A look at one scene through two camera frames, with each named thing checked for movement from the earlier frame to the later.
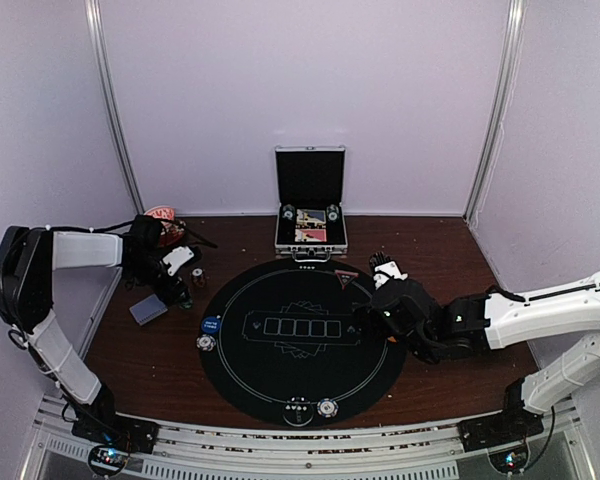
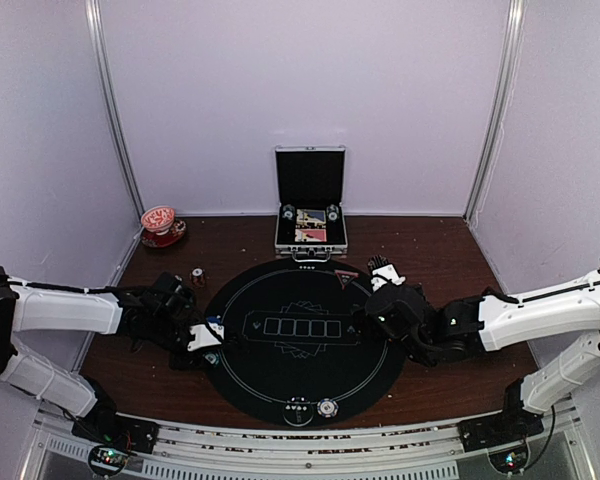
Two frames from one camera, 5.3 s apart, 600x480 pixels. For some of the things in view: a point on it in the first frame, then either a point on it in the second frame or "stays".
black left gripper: [170, 292] to [190, 362]
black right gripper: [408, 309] stays
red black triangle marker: [345, 278] stays
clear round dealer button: [298, 411] stays
